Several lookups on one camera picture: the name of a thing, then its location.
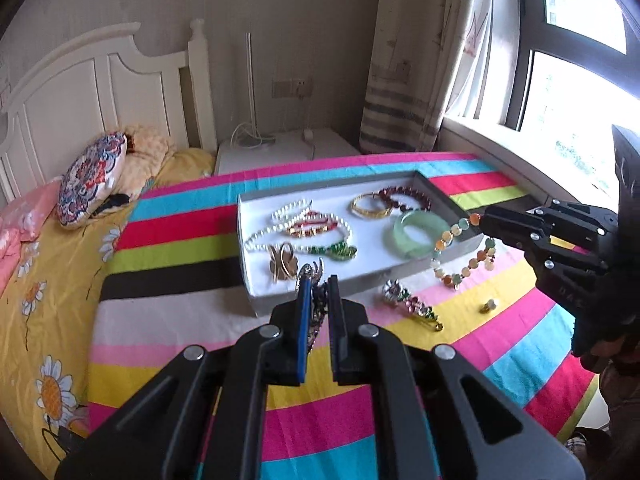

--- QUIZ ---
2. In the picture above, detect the silver jewelry box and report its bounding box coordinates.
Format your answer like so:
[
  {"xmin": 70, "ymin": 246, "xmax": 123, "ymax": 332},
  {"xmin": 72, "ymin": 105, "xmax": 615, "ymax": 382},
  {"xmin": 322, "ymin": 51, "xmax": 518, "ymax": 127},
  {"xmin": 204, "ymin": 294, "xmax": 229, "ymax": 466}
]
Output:
[{"xmin": 236, "ymin": 170, "xmax": 483, "ymax": 318}]

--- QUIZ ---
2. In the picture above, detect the printed beige curtain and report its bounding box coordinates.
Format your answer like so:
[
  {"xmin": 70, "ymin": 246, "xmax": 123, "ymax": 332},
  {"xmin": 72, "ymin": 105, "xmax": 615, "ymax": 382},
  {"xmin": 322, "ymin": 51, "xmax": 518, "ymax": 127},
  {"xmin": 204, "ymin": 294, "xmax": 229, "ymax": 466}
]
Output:
[{"xmin": 359, "ymin": 0, "xmax": 521, "ymax": 155}]

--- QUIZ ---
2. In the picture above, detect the striped colourful blanket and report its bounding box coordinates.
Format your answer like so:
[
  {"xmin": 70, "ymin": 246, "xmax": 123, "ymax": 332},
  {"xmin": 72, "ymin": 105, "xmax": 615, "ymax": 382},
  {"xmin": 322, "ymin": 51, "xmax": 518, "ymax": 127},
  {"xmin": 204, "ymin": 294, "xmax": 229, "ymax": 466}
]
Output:
[{"xmin": 87, "ymin": 151, "xmax": 601, "ymax": 480}]

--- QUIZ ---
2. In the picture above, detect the white wooden headboard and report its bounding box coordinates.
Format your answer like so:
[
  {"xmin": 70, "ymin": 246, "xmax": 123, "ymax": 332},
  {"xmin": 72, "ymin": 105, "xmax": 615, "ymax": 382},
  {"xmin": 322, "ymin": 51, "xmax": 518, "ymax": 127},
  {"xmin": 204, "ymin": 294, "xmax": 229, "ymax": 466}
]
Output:
[{"xmin": 0, "ymin": 19, "xmax": 218, "ymax": 201}]

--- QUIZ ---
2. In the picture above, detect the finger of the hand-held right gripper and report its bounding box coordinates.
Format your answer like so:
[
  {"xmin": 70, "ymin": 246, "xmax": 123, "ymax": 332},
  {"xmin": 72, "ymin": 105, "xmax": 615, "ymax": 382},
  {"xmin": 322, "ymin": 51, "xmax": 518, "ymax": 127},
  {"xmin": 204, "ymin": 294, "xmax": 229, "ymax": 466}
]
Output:
[
  {"xmin": 492, "ymin": 230, "xmax": 608, "ymax": 281},
  {"xmin": 480, "ymin": 199, "xmax": 621, "ymax": 248}
]

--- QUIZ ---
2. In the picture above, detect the round patterned cushion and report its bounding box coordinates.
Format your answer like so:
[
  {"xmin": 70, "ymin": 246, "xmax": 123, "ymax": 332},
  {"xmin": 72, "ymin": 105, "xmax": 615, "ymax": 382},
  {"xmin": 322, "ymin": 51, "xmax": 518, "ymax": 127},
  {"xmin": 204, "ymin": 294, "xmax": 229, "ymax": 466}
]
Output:
[{"xmin": 55, "ymin": 131, "xmax": 128, "ymax": 231}]

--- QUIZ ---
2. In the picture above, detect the pink pillow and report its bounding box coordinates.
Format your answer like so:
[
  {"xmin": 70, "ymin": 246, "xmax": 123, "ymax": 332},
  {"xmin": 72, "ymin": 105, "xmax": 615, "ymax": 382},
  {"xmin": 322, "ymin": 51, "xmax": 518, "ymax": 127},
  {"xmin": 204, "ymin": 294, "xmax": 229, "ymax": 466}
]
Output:
[{"xmin": 0, "ymin": 180, "xmax": 63, "ymax": 296}]

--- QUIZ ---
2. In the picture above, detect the white pearl necklace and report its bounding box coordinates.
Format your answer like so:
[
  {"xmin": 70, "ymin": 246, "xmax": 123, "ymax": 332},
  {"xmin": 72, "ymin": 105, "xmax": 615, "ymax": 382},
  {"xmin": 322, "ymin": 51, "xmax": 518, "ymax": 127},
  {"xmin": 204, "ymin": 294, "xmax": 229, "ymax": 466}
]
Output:
[{"xmin": 244, "ymin": 199, "xmax": 353, "ymax": 256}]

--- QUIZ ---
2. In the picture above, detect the window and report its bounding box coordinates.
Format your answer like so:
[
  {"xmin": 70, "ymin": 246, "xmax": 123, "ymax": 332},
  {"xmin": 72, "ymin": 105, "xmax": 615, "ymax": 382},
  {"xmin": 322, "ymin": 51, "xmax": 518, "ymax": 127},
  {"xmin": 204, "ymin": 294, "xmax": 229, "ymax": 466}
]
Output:
[{"xmin": 440, "ymin": 0, "xmax": 640, "ymax": 201}]

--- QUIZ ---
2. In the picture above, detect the silver brooch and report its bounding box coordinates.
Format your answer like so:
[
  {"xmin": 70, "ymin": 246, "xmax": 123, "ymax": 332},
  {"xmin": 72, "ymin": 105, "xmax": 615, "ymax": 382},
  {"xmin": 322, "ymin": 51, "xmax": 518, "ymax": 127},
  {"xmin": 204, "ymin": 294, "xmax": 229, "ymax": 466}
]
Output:
[{"xmin": 295, "ymin": 257, "xmax": 333, "ymax": 356}]

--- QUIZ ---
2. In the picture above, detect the gold bow brooch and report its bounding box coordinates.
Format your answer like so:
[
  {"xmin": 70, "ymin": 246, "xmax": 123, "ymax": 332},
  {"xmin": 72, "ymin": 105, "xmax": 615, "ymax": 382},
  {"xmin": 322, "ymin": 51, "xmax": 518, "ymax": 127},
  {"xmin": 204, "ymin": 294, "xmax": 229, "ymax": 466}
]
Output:
[{"xmin": 265, "ymin": 242, "xmax": 301, "ymax": 286}]

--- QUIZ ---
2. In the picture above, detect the dark red bead bracelet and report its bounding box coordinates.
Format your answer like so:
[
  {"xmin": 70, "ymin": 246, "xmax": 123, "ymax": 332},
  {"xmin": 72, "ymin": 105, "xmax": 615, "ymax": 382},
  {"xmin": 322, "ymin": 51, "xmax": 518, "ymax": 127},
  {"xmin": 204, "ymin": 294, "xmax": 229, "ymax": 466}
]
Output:
[{"xmin": 377, "ymin": 186, "xmax": 433, "ymax": 213}]

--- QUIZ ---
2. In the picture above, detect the colourful gem brooch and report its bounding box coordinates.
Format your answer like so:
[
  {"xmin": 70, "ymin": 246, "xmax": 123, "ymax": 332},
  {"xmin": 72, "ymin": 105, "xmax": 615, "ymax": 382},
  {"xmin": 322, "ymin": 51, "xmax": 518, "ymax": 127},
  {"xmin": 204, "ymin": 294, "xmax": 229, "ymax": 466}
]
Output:
[{"xmin": 382, "ymin": 280, "xmax": 445, "ymax": 332}]

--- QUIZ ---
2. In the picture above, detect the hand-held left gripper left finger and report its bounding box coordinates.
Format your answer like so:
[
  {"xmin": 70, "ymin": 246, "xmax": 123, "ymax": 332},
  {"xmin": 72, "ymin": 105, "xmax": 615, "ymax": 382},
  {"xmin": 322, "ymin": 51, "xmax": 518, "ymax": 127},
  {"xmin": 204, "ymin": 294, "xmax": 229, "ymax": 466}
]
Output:
[{"xmin": 55, "ymin": 274, "xmax": 313, "ymax": 480}]

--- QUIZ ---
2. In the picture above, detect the red cord green pendant necklace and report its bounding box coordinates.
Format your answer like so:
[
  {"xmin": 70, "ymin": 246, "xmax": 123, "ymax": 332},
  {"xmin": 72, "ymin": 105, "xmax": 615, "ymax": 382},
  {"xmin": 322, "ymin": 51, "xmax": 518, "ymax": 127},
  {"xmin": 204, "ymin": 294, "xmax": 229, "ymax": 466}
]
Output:
[{"xmin": 286, "ymin": 212, "xmax": 358, "ymax": 261}]

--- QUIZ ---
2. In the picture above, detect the thin white pole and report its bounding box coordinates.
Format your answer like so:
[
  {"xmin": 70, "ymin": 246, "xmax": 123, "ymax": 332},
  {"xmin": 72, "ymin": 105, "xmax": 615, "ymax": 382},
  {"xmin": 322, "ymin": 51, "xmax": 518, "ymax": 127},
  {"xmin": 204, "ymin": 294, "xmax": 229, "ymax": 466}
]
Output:
[{"xmin": 246, "ymin": 32, "xmax": 259, "ymax": 142}]

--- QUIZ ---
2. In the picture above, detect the beige plush blanket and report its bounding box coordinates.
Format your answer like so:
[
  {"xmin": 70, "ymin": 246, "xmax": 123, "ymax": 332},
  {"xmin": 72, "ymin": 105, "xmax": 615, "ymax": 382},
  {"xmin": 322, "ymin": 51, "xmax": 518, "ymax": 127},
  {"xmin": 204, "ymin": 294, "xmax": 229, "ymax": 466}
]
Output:
[{"xmin": 120, "ymin": 125, "xmax": 178, "ymax": 201}]

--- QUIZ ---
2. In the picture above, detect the multicolour stone bead bracelet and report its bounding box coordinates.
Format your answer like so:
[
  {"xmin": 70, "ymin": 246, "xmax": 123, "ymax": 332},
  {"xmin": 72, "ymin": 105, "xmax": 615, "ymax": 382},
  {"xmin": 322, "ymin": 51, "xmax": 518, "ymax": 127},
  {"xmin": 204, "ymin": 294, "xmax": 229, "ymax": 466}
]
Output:
[{"xmin": 431, "ymin": 212, "xmax": 498, "ymax": 291}]

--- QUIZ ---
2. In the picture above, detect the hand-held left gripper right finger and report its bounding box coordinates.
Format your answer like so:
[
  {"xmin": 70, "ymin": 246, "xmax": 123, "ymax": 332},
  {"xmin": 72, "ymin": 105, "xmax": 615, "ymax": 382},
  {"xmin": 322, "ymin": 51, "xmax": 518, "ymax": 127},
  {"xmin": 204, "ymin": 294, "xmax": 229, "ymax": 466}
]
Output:
[{"xmin": 325, "ymin": 275, "xmax": 586, "ymax": 480}]

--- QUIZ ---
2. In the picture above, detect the white nightstand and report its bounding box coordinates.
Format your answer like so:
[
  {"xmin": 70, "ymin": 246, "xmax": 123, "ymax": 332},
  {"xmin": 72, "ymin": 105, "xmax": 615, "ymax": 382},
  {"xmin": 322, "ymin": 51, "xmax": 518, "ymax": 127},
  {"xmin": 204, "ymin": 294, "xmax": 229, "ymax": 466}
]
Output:
[{"xmin": 215, "ymin": 127, "xmax": 361, "ymax": 177}]

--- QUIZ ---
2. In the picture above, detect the gold bangle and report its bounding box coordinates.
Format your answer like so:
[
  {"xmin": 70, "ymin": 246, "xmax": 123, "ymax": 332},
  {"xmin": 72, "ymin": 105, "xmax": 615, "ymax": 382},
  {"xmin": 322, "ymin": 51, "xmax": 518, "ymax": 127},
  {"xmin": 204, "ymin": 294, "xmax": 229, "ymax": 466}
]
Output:
[{"xmin": 350, "ymin": 191, "xmax": 396, "ymax": 221}]

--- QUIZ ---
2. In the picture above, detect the green jade bangle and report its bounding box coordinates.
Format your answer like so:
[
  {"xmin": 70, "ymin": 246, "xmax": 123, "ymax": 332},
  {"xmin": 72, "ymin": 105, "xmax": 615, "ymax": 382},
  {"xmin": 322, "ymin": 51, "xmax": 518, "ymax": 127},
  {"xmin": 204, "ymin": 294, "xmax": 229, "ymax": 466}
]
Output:
[{"xmin": 384, "ymin": 210, "xmax": 443, "ymax": 260}]

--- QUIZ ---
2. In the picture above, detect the wall socket panel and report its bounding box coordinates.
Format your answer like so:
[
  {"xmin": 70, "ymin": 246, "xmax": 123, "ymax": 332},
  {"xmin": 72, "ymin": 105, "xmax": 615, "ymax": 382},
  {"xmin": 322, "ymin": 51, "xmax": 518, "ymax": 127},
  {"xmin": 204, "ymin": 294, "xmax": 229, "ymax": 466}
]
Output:
[{"xmin": 271, "ymin": 77, "xmax": 313, "ymax": 98}]

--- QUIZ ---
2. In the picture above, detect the white cable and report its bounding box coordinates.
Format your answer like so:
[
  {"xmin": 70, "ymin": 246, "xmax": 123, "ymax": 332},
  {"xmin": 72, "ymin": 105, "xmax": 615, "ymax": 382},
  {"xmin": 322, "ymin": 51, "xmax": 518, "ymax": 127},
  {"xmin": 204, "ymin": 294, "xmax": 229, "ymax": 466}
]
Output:
[{"xmin": 230, "ymin": 122, "xmax": 276, "ymax": 147}]

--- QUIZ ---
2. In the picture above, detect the yellow floral bedsheet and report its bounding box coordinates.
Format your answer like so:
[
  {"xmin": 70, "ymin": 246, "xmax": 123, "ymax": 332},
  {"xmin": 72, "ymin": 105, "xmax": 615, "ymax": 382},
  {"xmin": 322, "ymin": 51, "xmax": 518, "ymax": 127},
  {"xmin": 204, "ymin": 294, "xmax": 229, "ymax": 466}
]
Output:
[{"xmin": 0, "ymin": 147, "xmax": 216, "ymax": 478}]

